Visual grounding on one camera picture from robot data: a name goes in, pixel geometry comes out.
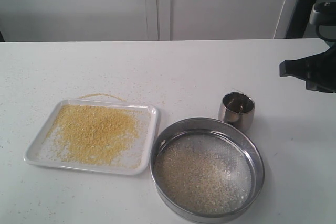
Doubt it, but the yellow grain mixture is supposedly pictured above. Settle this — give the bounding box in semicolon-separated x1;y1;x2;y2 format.
154;140;251;214

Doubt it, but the yellow millet on tray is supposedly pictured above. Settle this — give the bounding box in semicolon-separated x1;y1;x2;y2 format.
36;105;145;169

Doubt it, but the stainless steel cup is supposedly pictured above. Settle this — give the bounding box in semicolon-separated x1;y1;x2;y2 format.
218;92;255;132

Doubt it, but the round steel sieve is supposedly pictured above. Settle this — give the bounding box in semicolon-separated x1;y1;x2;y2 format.
150;118;265;223

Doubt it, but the white rectangular tray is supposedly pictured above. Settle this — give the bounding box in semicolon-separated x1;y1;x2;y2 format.
24;99;159;175

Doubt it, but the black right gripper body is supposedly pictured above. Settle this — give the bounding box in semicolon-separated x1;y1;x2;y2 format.
306;48;335;93

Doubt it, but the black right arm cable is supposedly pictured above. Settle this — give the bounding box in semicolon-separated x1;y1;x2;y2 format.
314;24;336;42

